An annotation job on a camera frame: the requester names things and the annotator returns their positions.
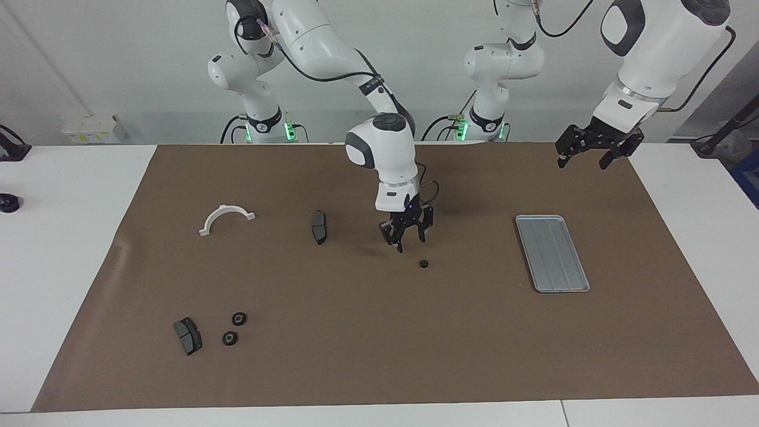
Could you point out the brown table mat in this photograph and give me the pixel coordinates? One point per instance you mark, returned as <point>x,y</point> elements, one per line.
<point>356,332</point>

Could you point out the white wall socket box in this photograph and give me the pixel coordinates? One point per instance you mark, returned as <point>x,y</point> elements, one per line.
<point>92,129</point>

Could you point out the black desk clamp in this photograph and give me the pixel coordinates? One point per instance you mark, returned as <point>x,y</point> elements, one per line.
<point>12,148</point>

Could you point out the blue crate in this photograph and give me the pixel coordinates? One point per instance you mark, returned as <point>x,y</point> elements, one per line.
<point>748,178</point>

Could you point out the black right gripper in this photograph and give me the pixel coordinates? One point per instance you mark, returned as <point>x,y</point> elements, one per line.
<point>408,216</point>

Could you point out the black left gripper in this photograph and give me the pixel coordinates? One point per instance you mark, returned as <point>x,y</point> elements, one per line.
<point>611,135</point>

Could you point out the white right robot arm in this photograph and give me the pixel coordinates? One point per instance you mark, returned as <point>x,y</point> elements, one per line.
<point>385,148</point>

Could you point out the black round knob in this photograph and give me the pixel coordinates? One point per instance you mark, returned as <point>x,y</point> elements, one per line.
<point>9,203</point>

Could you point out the long dark grey brake pad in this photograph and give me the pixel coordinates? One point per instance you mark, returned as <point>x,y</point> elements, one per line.
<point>319,227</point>

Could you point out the silver metal tray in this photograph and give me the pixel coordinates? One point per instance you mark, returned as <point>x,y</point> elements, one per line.
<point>552,254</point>

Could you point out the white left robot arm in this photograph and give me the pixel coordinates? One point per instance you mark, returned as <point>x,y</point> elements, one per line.
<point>652,53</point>

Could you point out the black stand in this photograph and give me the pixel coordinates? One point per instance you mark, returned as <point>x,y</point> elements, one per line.
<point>726,127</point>

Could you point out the short dark grey brake pad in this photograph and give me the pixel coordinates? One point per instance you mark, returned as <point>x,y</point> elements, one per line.
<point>188,336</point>

